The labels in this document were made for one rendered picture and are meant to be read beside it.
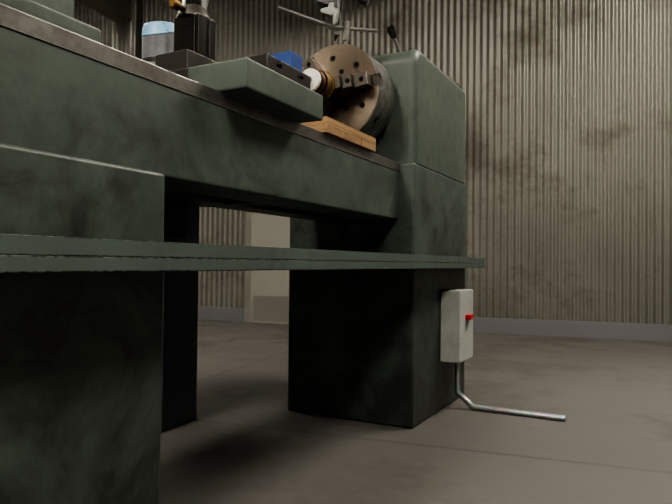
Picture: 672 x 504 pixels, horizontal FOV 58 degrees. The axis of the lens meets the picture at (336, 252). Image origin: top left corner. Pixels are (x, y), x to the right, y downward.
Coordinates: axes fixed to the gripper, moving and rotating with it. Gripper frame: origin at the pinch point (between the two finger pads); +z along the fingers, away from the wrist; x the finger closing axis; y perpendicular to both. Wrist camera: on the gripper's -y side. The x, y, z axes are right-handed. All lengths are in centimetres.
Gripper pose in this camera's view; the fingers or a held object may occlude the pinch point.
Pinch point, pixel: (336, 34)
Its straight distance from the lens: 209.7
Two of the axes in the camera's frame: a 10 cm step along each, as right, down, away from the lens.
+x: -0.3, 0.2, -10.0
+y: -9.9, -1.0, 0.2
